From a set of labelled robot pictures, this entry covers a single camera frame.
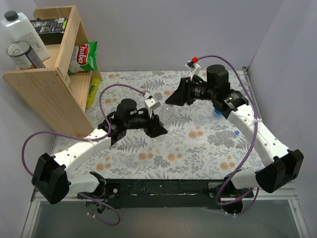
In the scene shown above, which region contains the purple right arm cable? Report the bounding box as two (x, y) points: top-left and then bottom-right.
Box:
(198, 55), (261, 215)

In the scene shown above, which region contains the metal tin can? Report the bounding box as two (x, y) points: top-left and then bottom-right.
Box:
(6, 41), (45, 69)

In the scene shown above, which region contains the green white snack bag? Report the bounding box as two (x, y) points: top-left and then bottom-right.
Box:
(67, 42), (98, 74)

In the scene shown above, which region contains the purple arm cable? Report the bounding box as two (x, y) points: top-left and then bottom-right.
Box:
(21, 83), (147, 226)
(198, 55), (261, 215)

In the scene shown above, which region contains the yellow marker tube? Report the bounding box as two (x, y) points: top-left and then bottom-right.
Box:
(86, 78), (100, 109)

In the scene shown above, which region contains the floral patterned table mat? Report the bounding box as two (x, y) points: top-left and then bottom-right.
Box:
(74, 70), (250, 179)

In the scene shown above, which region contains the wooden shelf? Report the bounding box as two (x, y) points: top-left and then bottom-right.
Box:
(3, 5), (102, 137)

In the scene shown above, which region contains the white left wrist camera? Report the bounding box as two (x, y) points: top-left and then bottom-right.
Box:
(144, 92), (161, 118)

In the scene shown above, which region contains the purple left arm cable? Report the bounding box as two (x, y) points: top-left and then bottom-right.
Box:
(21, 83), (147, 226)

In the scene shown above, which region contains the white bottle black cap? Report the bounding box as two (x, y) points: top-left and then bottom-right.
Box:
(1, 10), (51, 61)

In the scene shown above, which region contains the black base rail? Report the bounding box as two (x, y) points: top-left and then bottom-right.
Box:
(99, 178), (248, 210)

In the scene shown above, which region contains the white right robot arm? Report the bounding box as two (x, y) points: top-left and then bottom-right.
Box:
(165, 64), (304, 197)

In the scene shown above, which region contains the blue label crushed bottle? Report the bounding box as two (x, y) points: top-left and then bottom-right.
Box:
(213, 108), (223, 118)

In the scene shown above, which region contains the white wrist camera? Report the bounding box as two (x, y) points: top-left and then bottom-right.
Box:
(144, 92), (161, 118)
(185, 57), (201, 79)

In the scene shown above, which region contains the clear bottle white cap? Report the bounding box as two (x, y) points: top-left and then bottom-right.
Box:
(157, 104), (175, 131)

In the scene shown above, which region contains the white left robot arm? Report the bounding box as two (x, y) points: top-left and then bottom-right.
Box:
(32, 97), (167, 204)

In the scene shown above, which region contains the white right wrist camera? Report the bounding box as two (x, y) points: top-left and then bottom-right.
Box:
(185, 57), (201, 79)

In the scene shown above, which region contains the black green box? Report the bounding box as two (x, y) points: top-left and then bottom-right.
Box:
(30, 17), (68, 45)

